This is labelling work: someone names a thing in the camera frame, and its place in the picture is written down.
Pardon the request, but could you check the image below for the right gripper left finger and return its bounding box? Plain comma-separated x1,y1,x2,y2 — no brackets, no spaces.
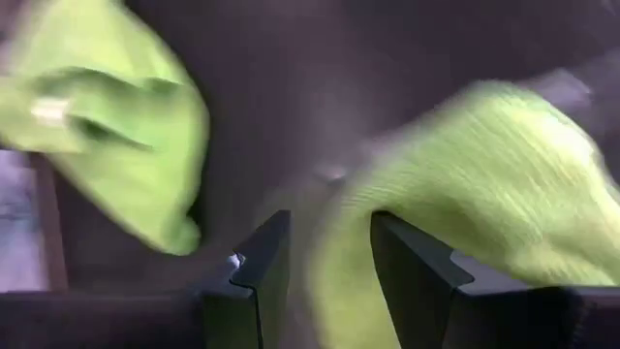
0,209,292,349

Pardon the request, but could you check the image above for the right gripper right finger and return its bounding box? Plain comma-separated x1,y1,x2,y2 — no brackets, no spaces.
370,211,620,349

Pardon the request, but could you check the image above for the green microfiber towel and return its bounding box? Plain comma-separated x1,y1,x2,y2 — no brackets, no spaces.
309,79,620,349
0,0,210,257

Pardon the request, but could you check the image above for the white tag on green towel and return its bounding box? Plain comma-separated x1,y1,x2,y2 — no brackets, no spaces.
29,96,72,128

